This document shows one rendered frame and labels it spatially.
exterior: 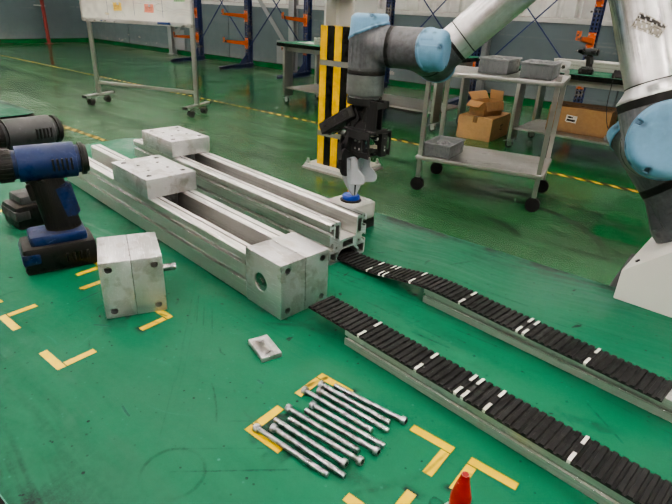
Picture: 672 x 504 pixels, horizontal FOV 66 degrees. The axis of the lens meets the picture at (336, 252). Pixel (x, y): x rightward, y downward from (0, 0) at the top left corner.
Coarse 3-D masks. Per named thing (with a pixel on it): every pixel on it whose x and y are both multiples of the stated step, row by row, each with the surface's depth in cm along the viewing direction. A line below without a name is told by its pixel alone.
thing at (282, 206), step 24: (192, 168) 127; (216, 168) 133; (240, 168) 126; (216, 192) 122; (240, 192) 117; (264, 192) 111; (288, 192) 114; (312, 192) 112; (264, 216) 112; (288, 216) 105; (312, 216) 99; (336, 216) 105; (360, 216) 101; (312, 240) 103; (336, 240) 99; (360, 240) 104
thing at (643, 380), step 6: (642, 372) 68; (648, 372) 69; (636, 378) 67; (642, 378) 67; (648, 378) 67; (654, 378) 67; (630, 384) 66; (636, 384) 66; (642, 384) 66; (648, 384) 66; (636, 390) 65; (642, 390) 65
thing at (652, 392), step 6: (660, 378) 67; (654, 384) 66; (660, 384) 66; (666, 384) 66; (648, 390) 65; (654, 390) 65; (660, 390) 65; (666, 390) 65; (648, 396) 64; (654, 396) 64; (660, 396) 64
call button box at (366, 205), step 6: (330, 198) 117; (336, 198) 117; (360, 198) 117; (366, 198) 118; (348, 204) 114; (354, 204) 114; (360, 204) 114; (366, 204) 115; (372, 204) 116; (360, 210) 114; (366, 210) 115; (372, 210) 117; (372, 216) 117; (366, 222) 117; (372, 222) 118
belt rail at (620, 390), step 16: (432, 304) 87; (448, 304) 86; (464, 320) 84; (480, 320) 82; (496, 336) 80; (512, 336) 79; (528, 352) 77; (544, 352) 75; (560, 368) 74; (576, 368) 72; (608, 384) 69; (640, 400) 67; (656, 400) 65
